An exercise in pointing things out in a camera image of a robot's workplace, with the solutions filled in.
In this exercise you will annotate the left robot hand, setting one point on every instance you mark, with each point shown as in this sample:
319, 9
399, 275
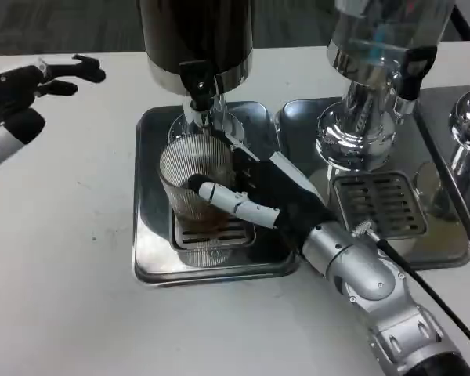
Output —
8, 94

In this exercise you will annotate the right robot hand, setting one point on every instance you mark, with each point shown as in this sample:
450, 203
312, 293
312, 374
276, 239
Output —
290, 203

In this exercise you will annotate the clear ribbed glass cup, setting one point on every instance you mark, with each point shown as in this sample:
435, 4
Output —
192, 156

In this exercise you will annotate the steel drip grid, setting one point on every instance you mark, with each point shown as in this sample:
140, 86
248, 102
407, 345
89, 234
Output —
243, 235
384, 203

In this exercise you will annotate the steel drip tray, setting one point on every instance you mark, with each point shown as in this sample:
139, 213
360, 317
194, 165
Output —
297, 129
152, 235
434, 117

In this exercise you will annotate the black dispenser tap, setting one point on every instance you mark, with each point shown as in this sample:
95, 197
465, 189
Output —
413, 90
197, 82

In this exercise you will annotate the clear drink dispenser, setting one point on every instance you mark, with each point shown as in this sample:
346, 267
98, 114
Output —
376, 39

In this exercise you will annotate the chrome dispenser base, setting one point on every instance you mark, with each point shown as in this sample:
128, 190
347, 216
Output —
468, 117

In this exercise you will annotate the dark drink dispenser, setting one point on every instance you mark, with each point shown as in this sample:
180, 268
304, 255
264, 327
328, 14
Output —
196, 27

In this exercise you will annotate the black frame bar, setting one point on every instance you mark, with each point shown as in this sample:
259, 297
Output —
464, 23

